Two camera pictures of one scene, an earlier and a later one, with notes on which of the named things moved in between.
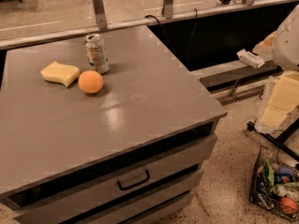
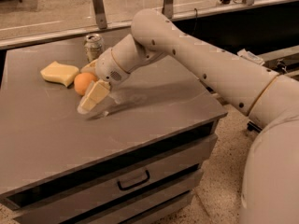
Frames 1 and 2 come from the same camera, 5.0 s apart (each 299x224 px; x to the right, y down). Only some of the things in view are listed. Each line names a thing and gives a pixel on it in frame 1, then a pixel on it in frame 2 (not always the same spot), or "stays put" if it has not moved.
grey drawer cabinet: x=131 y=153 stays put
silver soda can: x=96 y=52 stays put
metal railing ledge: x=13 y=42 stays put
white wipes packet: x=250 y=59 stays put
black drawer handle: x=137 y=183 stays put
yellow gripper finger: x=264 y=49 to x=91 y=67
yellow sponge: x=65 y=75 stays put
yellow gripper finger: x=283 y=102 to x=97 y=91
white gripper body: x=288 y=46 to x=107 y=68
